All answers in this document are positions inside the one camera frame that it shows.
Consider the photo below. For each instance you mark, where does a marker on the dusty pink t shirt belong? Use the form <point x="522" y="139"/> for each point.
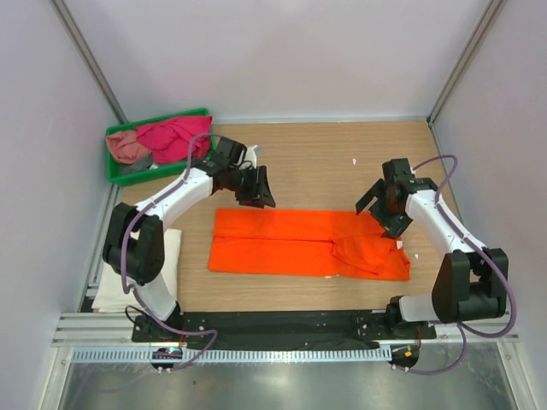
<point x="125" y="147"/>

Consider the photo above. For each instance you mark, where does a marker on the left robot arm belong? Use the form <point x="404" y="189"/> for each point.
<point x="134" y="245"/>

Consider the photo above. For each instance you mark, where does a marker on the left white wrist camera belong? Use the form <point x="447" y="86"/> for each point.
<point x="251" y="155"/>

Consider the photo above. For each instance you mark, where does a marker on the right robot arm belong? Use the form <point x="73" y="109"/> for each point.
<point x="472" y="281"/>

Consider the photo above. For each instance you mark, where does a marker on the left aluminium corner post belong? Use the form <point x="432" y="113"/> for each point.
<point x="78" y="39"/>

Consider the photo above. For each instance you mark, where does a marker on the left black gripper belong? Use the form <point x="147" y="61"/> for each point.
<point x="259" y="195"/>

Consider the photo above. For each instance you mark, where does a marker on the orange t shirt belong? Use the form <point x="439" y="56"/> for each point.
<point x="311" y="243"/>

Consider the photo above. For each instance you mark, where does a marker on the aluminium front rail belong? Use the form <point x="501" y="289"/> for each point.
<point x="114" y="329"/>

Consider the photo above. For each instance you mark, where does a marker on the green plastic bin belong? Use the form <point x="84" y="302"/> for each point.
<point x="163" y="170"/>

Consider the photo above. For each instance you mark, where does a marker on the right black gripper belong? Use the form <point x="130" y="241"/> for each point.
<point x="394" y="226"/>

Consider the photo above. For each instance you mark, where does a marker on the folded white t shirt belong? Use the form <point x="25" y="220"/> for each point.
<point x="110" y="297"/>

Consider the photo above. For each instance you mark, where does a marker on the magenta t shirt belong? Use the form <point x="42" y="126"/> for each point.
<point x="169" y="140"/>

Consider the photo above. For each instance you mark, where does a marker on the aluminium corner post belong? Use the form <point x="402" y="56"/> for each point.
<point x="78" y="39"/>
<point x="476" y="39"/>

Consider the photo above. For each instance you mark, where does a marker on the right aluminium corner post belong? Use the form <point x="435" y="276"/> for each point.
<point x="476" y="39"/>

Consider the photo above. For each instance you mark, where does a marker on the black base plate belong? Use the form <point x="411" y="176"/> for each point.
<point x="303" y="330"/>

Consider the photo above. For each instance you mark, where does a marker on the white slotted cable duct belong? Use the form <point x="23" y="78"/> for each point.
<point x="103" y="355"/>

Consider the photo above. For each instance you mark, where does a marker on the grey t shirt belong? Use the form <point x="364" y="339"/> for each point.
<point x="142" y="165"/>

